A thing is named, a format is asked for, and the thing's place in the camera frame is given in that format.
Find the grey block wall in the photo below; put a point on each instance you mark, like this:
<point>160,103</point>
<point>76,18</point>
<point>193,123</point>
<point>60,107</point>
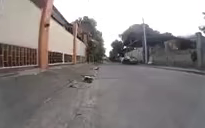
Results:
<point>176,53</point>

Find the grey kerb strip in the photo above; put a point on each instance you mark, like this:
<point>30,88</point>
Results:
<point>186,69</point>

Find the trees behind cream wall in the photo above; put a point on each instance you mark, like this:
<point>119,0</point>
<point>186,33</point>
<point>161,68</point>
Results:
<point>91,36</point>

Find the grey asphalt road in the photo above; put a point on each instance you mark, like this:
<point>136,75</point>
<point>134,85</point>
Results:
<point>150,96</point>

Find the utility pole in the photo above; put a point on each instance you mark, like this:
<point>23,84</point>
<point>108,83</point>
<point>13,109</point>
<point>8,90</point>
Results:
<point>144,41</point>

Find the cream wall with orange pillars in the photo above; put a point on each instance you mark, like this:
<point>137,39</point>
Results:
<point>26,36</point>

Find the grey concrete roadside strip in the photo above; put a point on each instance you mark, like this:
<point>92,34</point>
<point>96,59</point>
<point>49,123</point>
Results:
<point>33,93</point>

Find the rubble pile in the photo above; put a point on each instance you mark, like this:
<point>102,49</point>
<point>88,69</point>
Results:
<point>88,78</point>

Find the large tree over roof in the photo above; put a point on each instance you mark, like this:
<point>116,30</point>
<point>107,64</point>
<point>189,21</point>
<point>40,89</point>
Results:
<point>136,35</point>

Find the parked vehicle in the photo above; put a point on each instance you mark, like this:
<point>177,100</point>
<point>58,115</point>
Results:
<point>129,60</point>

